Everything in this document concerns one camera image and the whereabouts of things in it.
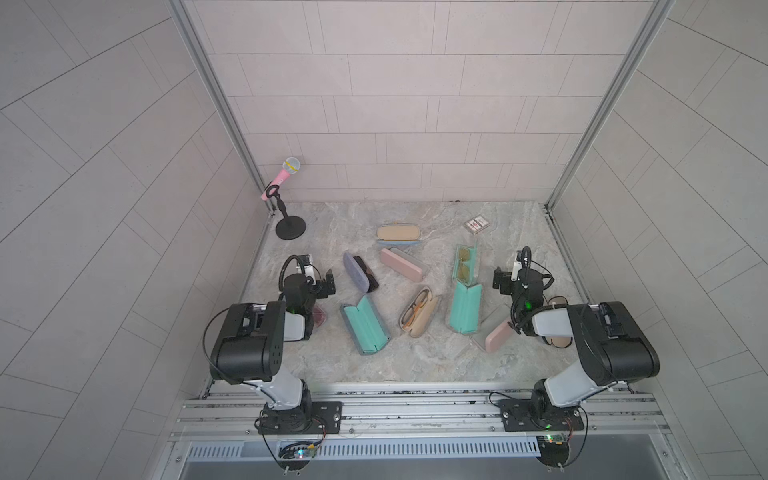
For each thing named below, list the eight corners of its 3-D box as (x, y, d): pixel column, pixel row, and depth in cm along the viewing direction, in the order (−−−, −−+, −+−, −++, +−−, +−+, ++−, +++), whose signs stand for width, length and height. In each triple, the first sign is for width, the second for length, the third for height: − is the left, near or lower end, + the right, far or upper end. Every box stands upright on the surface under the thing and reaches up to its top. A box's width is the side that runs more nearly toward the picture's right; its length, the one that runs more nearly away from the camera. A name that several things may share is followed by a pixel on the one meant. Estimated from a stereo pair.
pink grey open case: (485, 357, 82) (492, 348, 77) (467, 332, 87) (472, 322, 81) (516, 336, 86) (525, 326, 81) (497, 313, 91) (504, 302, 85)
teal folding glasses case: (447, 329, 87) (448, 325, 85) (454, 283, 97) (456, 278, 95) (476, 336, 86) (478, 333, 84) (481, 289, 96) (483, 285, 93)
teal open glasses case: (361, 359, 81) (360, 355, 79) (340, 312, 90) (338, 307, 87) (392, 342, 85) (392, 337, 82) (369, 298, 93) (368, 292, 90)
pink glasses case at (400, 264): (379, 264, 101) (379, 252, 96) (385, 259, 103) (384, 246, 97) (416, 287, 96) (418, 275, 90) (421, 281, 98) (423, 269, 92)
